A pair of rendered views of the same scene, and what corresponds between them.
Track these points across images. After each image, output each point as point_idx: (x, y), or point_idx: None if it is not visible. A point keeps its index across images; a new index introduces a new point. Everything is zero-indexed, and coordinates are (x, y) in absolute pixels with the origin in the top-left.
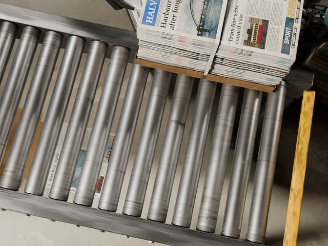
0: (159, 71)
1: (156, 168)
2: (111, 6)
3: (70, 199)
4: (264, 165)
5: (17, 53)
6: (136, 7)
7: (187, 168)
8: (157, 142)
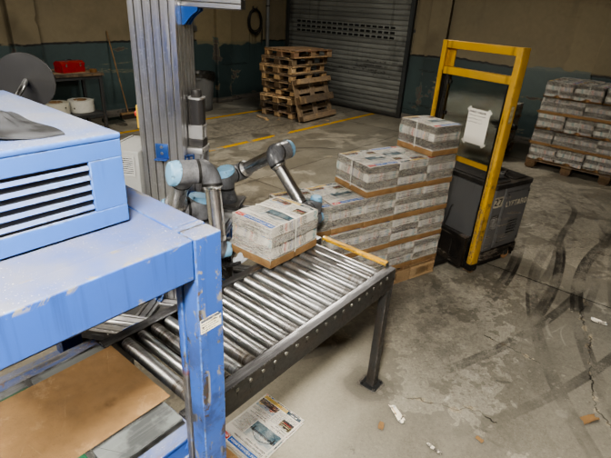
0: (279, 266)
1: (297, 391)
2: (225, 276)
3: (286, 448)
4: (346, 258)
5: (225, 301)
6: (241, 260)
7: (332, 275)
8: (280, 383)
